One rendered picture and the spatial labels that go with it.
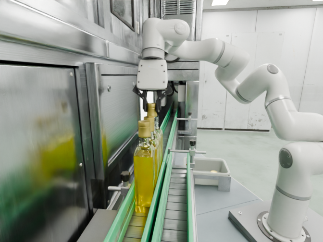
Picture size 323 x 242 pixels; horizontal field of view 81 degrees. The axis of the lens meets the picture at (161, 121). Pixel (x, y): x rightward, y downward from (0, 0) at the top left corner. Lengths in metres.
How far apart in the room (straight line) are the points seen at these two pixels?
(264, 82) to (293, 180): 0.33
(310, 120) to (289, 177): 0.19
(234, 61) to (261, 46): 3.92
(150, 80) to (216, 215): 0.58
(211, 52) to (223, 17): 4.36
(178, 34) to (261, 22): 4.62
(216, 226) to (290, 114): 0.47
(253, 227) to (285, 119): 0.38
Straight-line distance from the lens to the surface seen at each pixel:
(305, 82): 5.59
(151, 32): 0.66
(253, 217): 0.84
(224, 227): 0.81
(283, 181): 0.70
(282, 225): 0.78
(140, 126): 0.52
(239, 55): 0.77
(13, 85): 0.39
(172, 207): 0.66
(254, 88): 0.77
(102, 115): 0.56
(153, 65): 0.63
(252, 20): 5.19
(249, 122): 4.74
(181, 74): 1.63
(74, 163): 0.53
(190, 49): 0.78
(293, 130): 0.70
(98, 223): 0.63
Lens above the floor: 1.29
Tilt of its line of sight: 14 degrees down
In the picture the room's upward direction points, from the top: straight up
